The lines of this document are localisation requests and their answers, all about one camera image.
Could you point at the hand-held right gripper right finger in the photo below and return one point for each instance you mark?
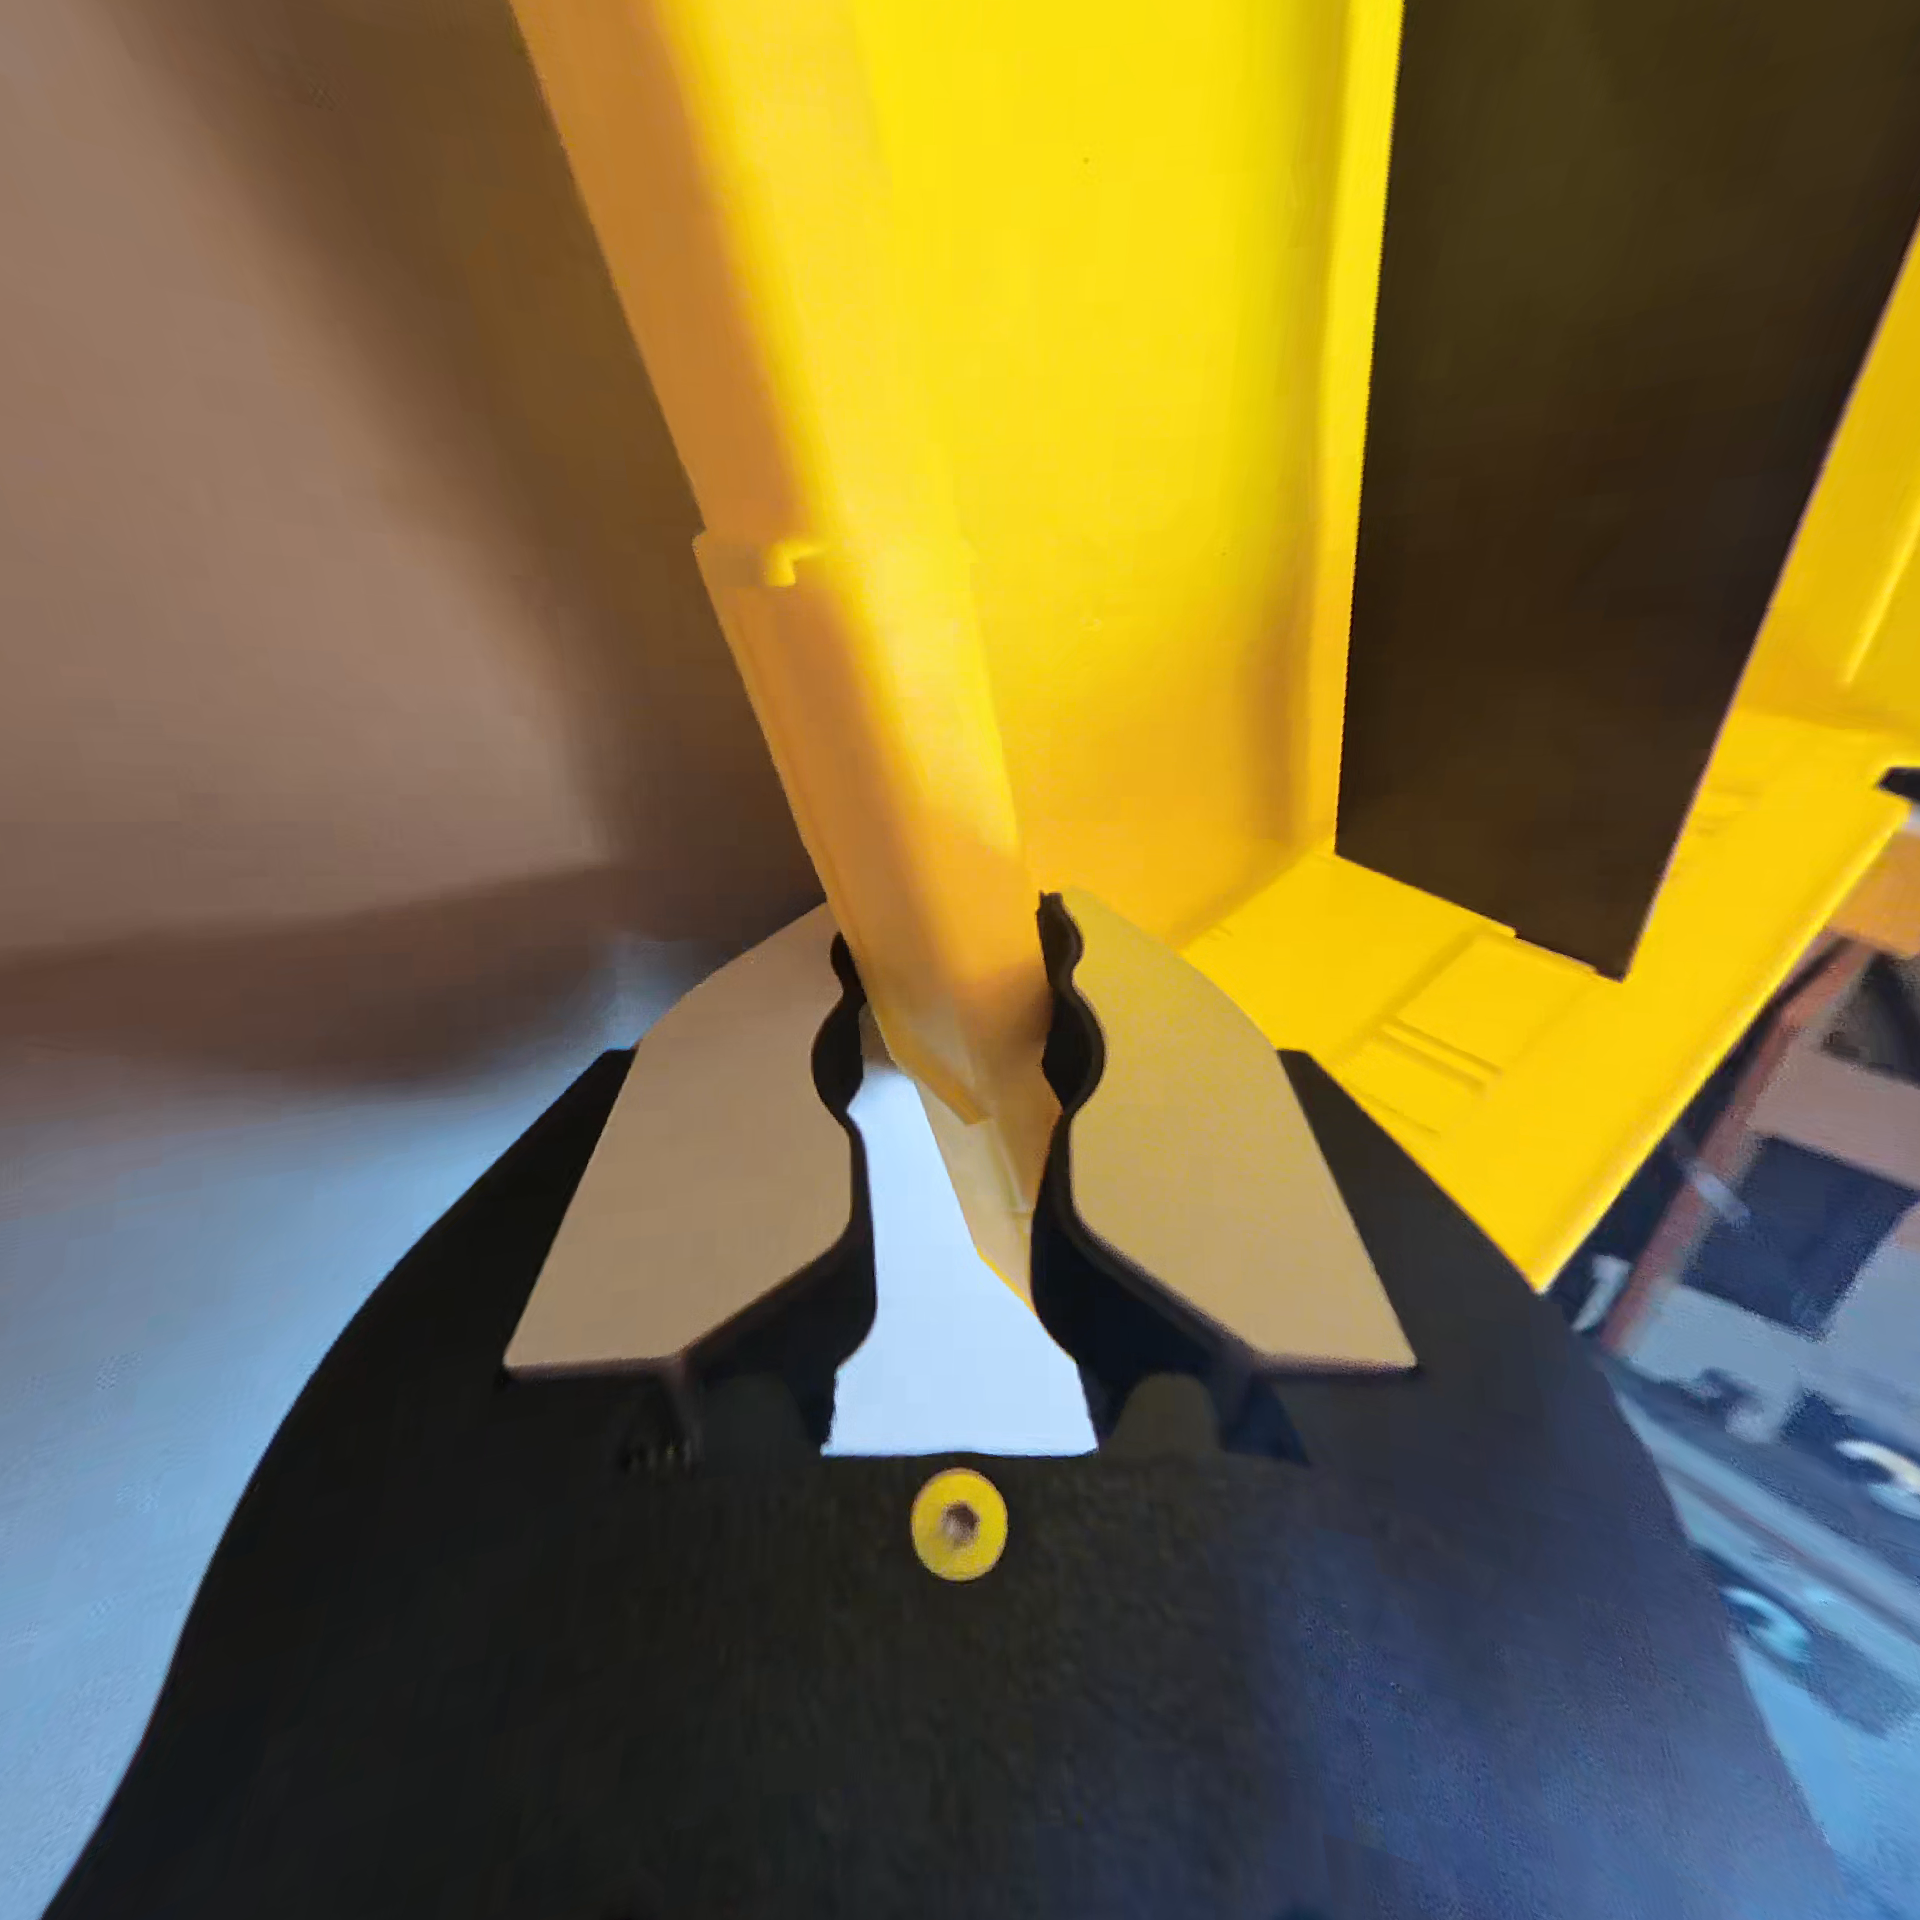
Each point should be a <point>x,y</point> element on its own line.
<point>1217,1200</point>

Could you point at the yellow plastic bin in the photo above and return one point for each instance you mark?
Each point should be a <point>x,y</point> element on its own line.
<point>1112,452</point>

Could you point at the black bin divider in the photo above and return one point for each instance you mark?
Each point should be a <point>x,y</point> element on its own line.
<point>1591,452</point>

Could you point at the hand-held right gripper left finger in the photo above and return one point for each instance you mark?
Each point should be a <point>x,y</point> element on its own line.
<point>691,1200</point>

